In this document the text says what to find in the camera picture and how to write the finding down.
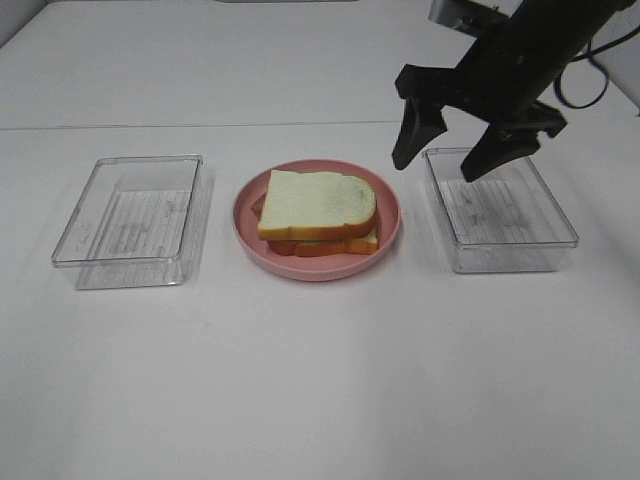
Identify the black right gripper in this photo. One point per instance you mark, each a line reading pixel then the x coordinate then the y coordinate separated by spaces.
pixel 499 81

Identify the bread slice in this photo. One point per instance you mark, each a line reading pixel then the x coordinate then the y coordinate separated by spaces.
pixel 365 245
pixel 316 206

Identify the bacon strip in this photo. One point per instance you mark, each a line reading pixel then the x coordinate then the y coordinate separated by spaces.
pixel 257 206

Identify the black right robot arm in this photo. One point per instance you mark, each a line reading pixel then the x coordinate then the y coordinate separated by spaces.
pixel 562 28

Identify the clear right plastic tray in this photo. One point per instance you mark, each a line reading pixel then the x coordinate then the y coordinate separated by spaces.
pixel 508 221

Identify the clear plastic tray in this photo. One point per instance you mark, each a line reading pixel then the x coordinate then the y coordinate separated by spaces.
pixel 508 221
pixel 137 223

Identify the pink round plate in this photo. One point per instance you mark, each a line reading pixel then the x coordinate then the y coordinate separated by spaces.
pixel 322 268

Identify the clear left plastic tray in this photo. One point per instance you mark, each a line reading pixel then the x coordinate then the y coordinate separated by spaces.
pixel 137 223

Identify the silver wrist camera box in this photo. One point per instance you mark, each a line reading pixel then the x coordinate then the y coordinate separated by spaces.
pixel 468 17

